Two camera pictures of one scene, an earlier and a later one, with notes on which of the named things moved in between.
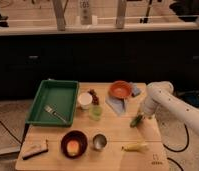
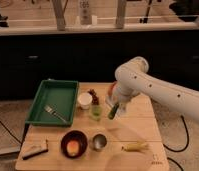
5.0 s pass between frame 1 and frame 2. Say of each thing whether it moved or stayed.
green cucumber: moved
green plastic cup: stayed
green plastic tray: stayed
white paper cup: stayed
